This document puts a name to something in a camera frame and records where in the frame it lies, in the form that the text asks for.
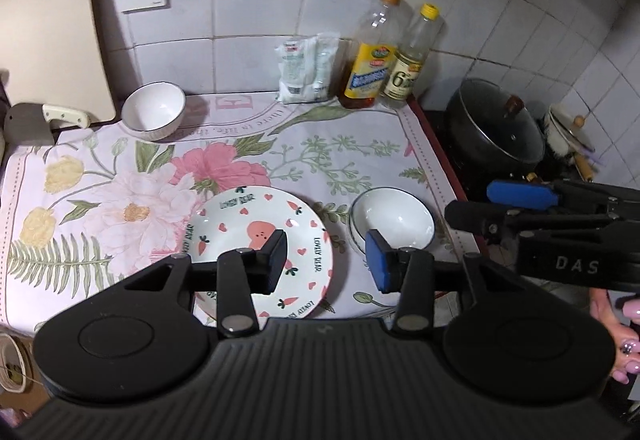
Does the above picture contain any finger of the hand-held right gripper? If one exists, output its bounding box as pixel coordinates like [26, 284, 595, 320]
[445, 200, 608, 243]
[487, 179, 640, 212]

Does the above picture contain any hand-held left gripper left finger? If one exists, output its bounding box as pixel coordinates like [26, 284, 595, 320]
[125, 229, 290, 338]

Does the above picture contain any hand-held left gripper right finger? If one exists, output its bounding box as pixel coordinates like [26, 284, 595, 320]
[365, 229, 506, 336]

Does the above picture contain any white carrot print plate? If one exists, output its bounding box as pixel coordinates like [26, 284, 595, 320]
[186, 185, 335, 321]

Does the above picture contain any person's right hand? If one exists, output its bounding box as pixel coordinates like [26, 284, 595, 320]
[590, 290, 640, 386]

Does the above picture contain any black wok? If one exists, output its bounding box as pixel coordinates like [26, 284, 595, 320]
[446, 79, 546, 173]

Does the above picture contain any small white pot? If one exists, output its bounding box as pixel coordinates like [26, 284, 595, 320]
[542, 102, 598, 183]

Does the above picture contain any small pot lid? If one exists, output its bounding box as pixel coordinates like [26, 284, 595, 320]
[547, 104, 596, 151]

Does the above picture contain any glass lid wooden knob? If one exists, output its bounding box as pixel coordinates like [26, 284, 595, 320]
[452, 80, 543, 141]

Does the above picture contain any clear bottle yellow cap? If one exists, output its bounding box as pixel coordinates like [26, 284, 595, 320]
[379, 2, 446, 110]

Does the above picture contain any floral tablecloth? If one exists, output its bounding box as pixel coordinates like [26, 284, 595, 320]
[0, 92, 483, 336]

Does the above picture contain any yellow label amber bottle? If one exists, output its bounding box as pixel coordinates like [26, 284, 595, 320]
[340, 0, 413, 110]

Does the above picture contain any white plastic bag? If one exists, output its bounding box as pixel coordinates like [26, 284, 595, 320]
[275, 39, 321, 103]
[312, 33, 342, 101]

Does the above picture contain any white round basket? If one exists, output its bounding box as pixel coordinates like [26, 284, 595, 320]
[0, 330, 33, 393]

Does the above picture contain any beige cutting board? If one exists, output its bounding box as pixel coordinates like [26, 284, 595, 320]
[0, 0, 118, 126]

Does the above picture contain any cleaver with white handle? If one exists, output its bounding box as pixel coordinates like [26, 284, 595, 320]
[5, 102, 92, 147]

